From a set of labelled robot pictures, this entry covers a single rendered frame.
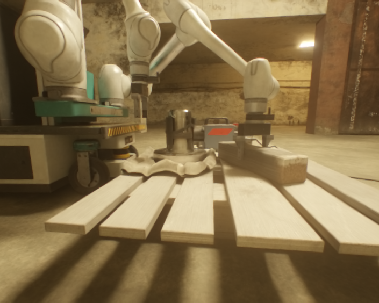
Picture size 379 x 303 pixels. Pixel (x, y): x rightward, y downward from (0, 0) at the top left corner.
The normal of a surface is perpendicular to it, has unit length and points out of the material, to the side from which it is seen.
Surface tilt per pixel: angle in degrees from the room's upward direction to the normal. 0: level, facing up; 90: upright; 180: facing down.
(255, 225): 0
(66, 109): 90
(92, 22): 90
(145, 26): 98
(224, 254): 0
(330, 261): 0
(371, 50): 90
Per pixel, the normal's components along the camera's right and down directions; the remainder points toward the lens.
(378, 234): 0.00, -0.99
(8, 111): 1.00, 0.00
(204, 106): -0.11, 0.16
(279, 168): -0.95, 0.05
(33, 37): 0.38, 0.25
